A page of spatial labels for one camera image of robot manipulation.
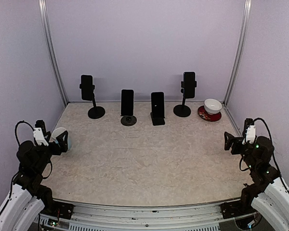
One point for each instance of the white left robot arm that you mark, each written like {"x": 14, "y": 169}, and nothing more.
{"x": 27, "y": 196}

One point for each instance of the black folding phone stand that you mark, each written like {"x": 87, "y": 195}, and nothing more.
{"x": 158, "y": 121}

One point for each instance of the red round saucer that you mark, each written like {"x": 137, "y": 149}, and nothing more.
{"x": 208, "y": 117}

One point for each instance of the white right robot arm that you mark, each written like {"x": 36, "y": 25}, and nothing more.
{"x": 269, "y": 194}

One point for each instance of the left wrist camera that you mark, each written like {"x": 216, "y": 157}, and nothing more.
{"x": 38, "y": 133}

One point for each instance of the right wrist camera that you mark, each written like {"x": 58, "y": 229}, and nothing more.
{"x": 249, "y": 132}

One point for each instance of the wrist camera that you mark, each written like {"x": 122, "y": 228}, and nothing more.
{"x": 249, "y": 132}
{"x": 38, "y": 133}

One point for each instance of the black smartphone blue edge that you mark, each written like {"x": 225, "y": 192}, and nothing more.
{"x": 157, "y": 104}

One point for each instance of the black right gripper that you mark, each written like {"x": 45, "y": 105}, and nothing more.
{"x": 228, "y": 144}

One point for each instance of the black smartphone silver edge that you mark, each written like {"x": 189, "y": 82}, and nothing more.
{"x": 127, "y": 101}

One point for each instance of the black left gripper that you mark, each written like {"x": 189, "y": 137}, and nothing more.
{"x": 59, "y": 150}

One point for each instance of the black round-base pole stand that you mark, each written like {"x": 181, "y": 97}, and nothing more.
{"x": 182, "y": 110}

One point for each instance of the light blue mug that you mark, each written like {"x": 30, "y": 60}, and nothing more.
{"x": 62, "y": 138}

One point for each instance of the white ceramic bowl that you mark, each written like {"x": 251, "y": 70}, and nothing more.
{"x": 212, "y": 106}

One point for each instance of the brown-base plate phone stand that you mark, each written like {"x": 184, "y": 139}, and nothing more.
{"x": 128, "y": 120}

